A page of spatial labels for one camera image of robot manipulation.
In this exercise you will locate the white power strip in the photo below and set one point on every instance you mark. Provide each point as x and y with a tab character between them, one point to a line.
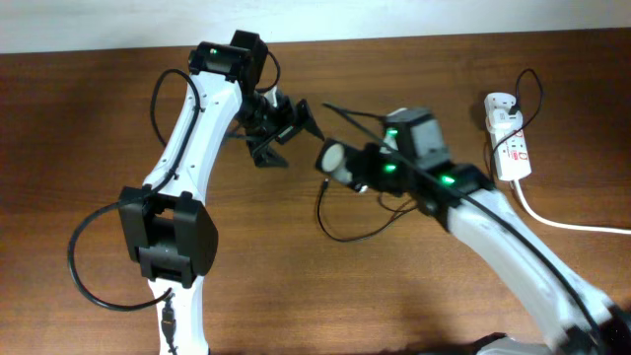
511	158

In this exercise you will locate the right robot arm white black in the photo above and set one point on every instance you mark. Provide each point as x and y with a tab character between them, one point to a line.
573	316

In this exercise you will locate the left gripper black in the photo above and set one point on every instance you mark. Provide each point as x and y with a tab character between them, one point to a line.
289	115

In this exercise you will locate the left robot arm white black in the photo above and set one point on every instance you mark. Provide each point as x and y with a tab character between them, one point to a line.
166	225

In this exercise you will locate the black smartphone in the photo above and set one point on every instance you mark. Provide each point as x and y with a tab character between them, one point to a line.
333	160

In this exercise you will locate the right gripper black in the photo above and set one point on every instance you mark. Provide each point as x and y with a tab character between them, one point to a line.
360	173

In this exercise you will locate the white charger plug adapter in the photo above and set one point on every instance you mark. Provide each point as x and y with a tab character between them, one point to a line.
500	120

